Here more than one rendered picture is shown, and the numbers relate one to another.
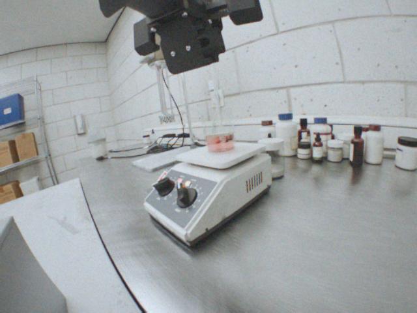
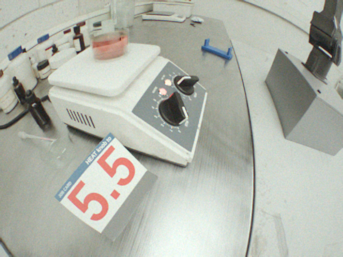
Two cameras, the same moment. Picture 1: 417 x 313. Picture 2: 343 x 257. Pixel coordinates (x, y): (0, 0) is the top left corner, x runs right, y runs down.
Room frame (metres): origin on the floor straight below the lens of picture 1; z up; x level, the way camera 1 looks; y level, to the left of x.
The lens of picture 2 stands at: (0.32, 0.17, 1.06)
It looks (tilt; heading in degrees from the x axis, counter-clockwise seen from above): 50 degrees down; 232
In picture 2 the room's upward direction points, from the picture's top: 7 degrees clockwise
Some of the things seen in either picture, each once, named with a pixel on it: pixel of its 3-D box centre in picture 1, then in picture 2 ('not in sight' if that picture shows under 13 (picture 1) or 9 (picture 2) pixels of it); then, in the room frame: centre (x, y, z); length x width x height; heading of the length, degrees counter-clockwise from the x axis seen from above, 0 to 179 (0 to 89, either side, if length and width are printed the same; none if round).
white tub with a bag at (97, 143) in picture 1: (96, 141); not in sight; (1.06, 0.74, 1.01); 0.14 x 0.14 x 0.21
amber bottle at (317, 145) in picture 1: (317, 146); (56, 55); (0.40, -0.30, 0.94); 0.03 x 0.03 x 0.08
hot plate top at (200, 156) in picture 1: (221, 152); (103, 60); (0.30, -0.02, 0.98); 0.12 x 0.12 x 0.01; 41
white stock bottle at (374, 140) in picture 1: (374, 143); (82, 33); (0.31, -0.44, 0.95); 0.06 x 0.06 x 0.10
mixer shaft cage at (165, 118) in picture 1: (163, 92); not in sight; (0.71, 0.14, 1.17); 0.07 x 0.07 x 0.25
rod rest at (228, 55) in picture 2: not in sight; (217, 47); (-0.06, -0.14, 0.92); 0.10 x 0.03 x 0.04; 110
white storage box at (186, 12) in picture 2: not in sight; (174, 6); (-0.45, -0.99, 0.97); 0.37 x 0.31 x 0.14; 47
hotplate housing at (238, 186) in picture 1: (214, 180); (123, 90); (0.28, 0.00, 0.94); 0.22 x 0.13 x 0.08; 131
